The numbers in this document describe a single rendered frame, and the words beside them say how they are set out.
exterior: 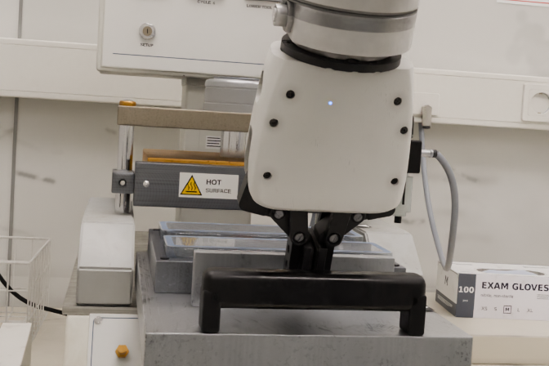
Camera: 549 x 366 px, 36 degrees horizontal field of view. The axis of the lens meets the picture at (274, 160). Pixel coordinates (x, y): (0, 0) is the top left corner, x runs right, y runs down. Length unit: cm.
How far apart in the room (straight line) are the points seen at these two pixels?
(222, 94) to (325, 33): 45
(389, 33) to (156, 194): 42
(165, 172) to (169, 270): 22
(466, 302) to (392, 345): 86
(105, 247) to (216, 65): 38
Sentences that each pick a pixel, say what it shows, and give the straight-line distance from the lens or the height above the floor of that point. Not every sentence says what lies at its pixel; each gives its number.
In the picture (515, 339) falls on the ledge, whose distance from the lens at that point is 136.
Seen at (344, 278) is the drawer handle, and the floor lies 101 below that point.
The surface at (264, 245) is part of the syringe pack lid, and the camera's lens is 68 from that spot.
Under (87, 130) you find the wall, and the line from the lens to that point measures 151.
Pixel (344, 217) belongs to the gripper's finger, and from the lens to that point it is 56.
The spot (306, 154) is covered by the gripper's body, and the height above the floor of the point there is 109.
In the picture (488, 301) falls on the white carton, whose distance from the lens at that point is 144.
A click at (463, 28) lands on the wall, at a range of 163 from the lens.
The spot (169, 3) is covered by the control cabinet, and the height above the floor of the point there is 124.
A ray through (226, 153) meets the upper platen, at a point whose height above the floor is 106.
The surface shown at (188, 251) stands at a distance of 66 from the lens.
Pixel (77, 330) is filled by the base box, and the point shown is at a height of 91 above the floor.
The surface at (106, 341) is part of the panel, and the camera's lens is 77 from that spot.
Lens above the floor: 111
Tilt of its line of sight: 3 degrees down
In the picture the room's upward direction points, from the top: 4 degrees clockwise
